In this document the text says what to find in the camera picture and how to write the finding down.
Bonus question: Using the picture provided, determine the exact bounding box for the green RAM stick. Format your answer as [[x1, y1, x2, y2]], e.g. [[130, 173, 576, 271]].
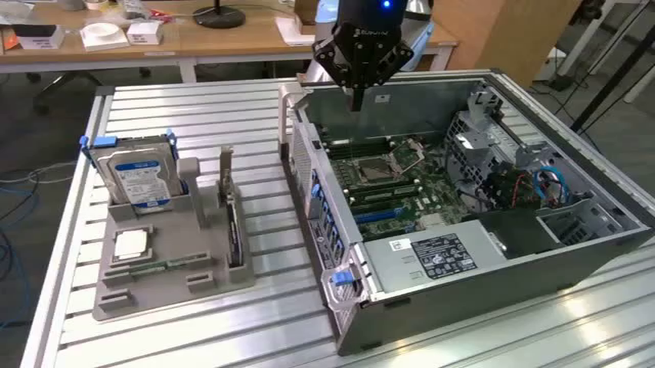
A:
[[126, 255, 190, 274], [352, 186, 416, 202]]

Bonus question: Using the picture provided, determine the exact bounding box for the blue wire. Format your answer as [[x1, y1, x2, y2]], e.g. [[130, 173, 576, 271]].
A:
[[530, 164, 572, 204]]

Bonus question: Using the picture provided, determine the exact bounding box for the open black PC case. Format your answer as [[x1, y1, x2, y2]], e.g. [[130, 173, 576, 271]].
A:
[[277, 67, 655, 357]]

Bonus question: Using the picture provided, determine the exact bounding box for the red wire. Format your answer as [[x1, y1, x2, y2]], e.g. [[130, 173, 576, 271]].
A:
[[513, 174, 530, 204]]

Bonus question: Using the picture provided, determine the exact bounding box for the blue expansion slot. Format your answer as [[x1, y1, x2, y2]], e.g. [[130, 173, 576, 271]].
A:
[[354, 206, 408, 225]]

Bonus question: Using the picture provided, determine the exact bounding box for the metal socket cover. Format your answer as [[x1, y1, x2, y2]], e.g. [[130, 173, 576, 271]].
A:
[[389, 138, 425, 169]]

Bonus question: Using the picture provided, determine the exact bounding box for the wooden desk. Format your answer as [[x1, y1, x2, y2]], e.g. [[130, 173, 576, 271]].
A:
[[0, 0, 460, 84]]

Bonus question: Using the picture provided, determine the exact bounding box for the black lamp base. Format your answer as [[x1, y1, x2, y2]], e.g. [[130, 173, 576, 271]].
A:
[[192, 0, 246, 29]]

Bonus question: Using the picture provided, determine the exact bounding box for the white floor cable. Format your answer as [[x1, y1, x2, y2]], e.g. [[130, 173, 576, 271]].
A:
[[0, 160, 77, 185]]

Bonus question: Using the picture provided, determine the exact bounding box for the black stand pole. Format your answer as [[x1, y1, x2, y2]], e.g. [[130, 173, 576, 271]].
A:
[[568, 22, 655, 133]]

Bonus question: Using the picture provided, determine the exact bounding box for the brown cardboard box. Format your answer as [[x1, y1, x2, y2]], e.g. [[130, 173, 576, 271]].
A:
[[293, 0, 318, 26]]

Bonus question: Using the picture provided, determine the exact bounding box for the graphics card with metal bracket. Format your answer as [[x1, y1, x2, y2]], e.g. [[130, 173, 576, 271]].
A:
[[217, 145, 246, 269]]

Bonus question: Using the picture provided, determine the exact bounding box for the grey power supply unit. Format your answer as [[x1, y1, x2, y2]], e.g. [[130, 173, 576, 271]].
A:
[[360, 220, 508, 294]]

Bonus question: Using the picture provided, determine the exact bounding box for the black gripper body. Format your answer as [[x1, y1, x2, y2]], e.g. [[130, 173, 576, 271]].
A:
[[332, 0, 410, 90]]

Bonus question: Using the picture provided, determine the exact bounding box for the CPU socket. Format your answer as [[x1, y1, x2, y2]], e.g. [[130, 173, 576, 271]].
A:
[[354, 155, 397, 185]]

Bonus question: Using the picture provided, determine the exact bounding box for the hard disk in blue caddy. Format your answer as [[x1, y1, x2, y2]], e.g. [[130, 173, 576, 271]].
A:
[[79, 128, 180, 215]]

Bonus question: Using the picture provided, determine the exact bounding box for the wooden cabinet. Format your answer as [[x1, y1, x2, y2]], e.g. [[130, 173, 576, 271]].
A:
[[424, 0, 584, 89]]

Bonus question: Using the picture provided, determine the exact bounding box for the white paper stack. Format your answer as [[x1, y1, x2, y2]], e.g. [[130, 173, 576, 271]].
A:
[[274, 15, 316, 47]]

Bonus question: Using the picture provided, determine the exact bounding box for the silver CPU chip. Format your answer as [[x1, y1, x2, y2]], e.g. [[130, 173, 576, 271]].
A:
[[112, 229, 150, 258]]

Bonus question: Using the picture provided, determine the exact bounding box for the green motherboard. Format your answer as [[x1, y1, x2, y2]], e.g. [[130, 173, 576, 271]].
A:
[[321, 132, 472, 242]]

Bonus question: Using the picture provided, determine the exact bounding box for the metal disk bay cage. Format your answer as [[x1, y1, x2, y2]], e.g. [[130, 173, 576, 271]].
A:
[[444, 110, 553, 200]]

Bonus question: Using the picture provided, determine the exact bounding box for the small white labelled box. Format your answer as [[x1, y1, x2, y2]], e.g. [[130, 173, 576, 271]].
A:
[[125, 21, 165, 45]]

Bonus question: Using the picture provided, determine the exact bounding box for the blue floor cable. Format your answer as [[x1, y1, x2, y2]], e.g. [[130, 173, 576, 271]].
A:
[[0, 183, 39, 330]]

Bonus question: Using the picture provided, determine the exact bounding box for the grey parts rack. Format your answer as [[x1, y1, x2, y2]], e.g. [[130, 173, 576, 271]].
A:
[[90, 145, 257, 322]]

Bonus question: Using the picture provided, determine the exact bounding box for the white box with black lid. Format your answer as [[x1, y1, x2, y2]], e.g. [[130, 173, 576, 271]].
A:
[[10, 24, 66, 50]]

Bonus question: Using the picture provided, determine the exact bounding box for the white table frame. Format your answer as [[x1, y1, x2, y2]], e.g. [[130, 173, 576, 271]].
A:
[[554, 0, 655, 104]]

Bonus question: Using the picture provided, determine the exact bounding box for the black office chair base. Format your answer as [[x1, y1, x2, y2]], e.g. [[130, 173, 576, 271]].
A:
[[23, 67, 152, 114]]

